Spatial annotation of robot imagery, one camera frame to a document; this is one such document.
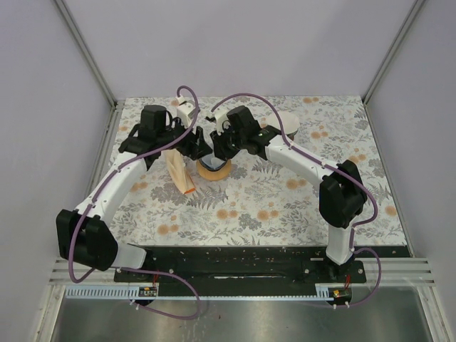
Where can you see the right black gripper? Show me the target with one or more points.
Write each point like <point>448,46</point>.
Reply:
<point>220,150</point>

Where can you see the aluminium frame post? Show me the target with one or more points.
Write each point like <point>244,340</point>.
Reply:
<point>394,48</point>
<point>81,44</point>

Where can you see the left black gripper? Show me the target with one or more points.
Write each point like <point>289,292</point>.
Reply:
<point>198,147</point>

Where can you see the right aluminium frame post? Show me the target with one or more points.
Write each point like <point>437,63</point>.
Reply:
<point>394,48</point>

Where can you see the left aluminium frame post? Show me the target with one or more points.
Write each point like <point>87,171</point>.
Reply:
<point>81,44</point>

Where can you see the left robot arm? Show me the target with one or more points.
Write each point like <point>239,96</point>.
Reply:
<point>84,234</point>

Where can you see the aluminium front rail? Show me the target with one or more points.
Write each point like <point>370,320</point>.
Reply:
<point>395,272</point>

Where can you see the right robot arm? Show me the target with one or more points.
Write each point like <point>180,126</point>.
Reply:
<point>340,189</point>

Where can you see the white paper coffee filter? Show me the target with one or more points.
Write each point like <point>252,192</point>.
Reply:
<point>289,120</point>

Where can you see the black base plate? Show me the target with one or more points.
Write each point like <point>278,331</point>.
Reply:
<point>250,271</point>

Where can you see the floral table mat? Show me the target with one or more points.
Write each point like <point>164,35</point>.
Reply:
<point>261,203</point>

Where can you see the coffee filter paper pack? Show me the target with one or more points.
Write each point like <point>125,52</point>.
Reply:
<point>177,169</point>

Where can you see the white slotted cable duct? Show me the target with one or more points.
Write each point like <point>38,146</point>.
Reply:
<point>111,292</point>

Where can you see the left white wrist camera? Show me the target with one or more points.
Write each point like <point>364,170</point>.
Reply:
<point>186,111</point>

